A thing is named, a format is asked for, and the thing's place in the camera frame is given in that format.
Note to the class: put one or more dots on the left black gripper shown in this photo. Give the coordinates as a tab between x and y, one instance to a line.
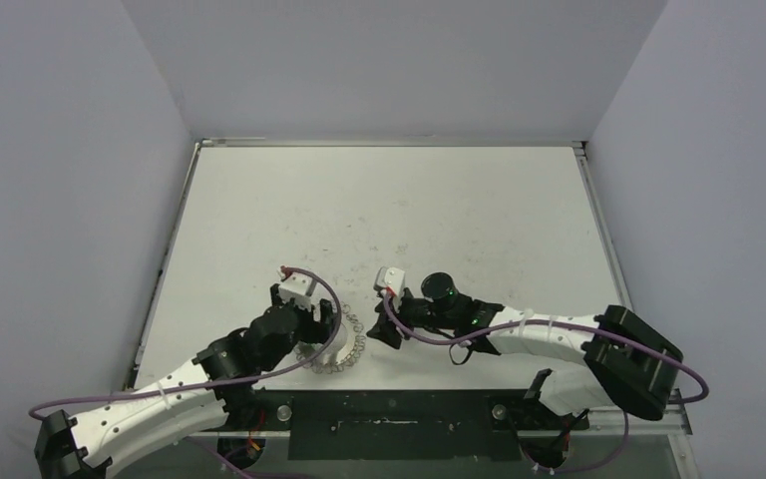
317	330

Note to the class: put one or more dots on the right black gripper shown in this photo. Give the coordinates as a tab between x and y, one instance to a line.
399	314

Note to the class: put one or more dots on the silver keyring disc with rings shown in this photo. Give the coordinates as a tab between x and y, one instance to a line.
346	348

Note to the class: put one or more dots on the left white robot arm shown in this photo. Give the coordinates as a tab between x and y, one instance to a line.
210	391

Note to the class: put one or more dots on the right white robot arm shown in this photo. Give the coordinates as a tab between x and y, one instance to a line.
615	358

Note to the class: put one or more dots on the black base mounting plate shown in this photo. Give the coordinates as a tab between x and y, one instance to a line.
384	425

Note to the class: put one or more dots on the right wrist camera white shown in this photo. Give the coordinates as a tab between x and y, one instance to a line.
390	281

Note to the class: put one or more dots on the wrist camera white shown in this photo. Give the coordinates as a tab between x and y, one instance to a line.
296	290
390	281

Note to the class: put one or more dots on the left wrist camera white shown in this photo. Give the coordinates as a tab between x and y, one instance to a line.
296	290

